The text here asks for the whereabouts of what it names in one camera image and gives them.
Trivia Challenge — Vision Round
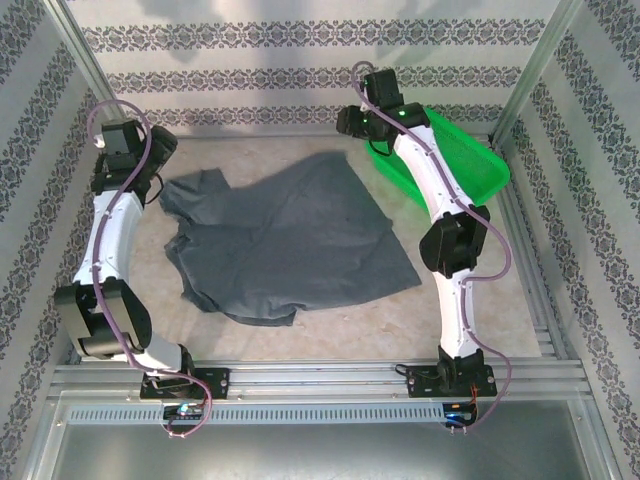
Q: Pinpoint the grey t-shirt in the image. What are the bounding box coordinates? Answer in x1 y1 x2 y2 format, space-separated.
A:
158 151 424 328

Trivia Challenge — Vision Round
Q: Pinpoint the green mesh basket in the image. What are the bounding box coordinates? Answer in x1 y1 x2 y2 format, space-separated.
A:
364 107 512 217

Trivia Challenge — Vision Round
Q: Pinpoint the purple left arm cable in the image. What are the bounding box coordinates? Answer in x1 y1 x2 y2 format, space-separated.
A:
87 98 213 440

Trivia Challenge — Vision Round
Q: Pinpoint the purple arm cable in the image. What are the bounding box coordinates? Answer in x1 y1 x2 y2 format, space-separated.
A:
351 59 514 434
87 98 213 440

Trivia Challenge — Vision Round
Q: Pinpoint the aluminium frame post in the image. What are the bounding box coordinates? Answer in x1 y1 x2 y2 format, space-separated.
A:
490 0 587 144
53 0 122 109

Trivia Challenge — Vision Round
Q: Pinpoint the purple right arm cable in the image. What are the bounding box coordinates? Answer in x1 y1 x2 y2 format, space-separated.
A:
351 59 514 434

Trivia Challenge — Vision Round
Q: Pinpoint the aluminium side rail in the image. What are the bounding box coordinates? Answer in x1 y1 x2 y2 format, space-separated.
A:
497 142 572 360

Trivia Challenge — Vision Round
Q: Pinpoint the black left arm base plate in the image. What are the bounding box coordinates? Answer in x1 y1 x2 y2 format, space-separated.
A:
138 367 232 401

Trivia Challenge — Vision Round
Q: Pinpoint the aluminium table edge rail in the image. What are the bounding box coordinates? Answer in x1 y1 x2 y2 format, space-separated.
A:
48 358 587 402

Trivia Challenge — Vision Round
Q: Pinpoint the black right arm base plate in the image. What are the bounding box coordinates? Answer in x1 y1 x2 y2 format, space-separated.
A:
406 363 497 399

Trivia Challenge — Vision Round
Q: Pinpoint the grey slotted cable duct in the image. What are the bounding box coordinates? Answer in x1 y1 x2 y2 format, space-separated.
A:
64 402 451 426

